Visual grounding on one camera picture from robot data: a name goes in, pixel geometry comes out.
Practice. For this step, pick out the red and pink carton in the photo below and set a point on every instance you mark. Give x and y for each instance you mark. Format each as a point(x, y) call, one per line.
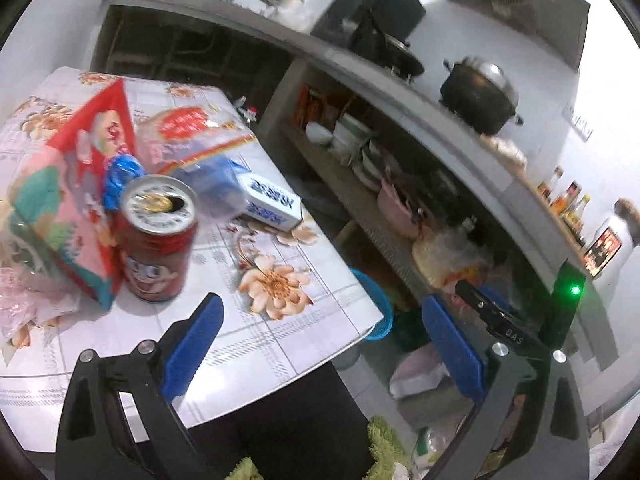
point(65, 210)

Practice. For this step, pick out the blue and white box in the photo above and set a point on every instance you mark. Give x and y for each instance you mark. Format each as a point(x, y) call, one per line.
point(270, 200)

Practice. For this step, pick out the pink and white sack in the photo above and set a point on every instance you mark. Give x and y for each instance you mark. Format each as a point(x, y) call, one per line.
point(417, 372)

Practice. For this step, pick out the grey range hood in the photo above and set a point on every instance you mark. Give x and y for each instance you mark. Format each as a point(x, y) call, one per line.
point(520, 5)

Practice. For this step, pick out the white bowl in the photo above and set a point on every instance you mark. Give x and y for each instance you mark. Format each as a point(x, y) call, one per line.
point(319, 133)

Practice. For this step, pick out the pink plastic basin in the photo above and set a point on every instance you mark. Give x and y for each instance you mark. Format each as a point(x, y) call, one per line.
point(395, 210)

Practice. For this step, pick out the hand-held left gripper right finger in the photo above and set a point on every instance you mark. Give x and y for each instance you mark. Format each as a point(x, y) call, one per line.
point(450, 345)

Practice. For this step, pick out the red drink can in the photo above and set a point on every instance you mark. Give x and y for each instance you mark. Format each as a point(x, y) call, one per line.
point(155, 255)

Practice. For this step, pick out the clear bag with red label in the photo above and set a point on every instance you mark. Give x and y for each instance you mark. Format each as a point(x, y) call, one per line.
point(190, 125)

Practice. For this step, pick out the floral tablecloth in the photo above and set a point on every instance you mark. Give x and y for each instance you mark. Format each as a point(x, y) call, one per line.
point(280, 340)

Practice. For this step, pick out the person's black pants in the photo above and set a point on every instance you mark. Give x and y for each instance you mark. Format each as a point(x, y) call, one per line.
point(290, 430)

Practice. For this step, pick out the concrete kitchen counter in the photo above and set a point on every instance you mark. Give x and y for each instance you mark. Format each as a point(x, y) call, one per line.
point(400, 99)

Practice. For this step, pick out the red seasoning packets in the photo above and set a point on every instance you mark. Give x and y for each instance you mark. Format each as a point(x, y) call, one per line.
point(312, 105)

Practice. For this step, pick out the blue plastic basket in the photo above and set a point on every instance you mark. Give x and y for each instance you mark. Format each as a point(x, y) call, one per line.
point(382, 310)

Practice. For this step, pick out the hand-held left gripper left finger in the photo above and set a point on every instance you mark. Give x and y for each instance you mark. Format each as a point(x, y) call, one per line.
point(195, 345)

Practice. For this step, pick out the plastic bottle with red cap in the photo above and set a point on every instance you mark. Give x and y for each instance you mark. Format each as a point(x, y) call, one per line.
point(248, 110)

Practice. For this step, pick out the black pot with lid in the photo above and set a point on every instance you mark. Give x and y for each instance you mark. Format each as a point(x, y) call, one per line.
point(475, 100)

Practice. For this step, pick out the black wok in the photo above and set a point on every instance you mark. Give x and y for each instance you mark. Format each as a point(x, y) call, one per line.
point(405, 57)

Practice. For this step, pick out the dark green bag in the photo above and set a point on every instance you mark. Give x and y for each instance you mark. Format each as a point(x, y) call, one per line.
point(410, 330)

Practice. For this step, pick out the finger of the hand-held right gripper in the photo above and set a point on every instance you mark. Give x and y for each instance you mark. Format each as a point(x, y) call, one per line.
point(500, 322)

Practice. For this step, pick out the red printed packet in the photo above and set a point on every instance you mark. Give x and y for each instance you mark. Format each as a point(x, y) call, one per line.
point(602, 252)

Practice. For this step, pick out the beige cloth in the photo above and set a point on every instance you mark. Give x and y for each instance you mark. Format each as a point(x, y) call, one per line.
point(505, 150)

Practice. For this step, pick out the white wall socket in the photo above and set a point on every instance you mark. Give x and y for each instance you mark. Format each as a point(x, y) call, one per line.
point(577, 122)

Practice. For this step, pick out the blue foil wrapper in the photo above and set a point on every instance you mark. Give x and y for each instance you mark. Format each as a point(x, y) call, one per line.
point(122, 172)

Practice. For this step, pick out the stack of plates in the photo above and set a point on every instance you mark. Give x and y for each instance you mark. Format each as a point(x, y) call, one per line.
point(375, 165)

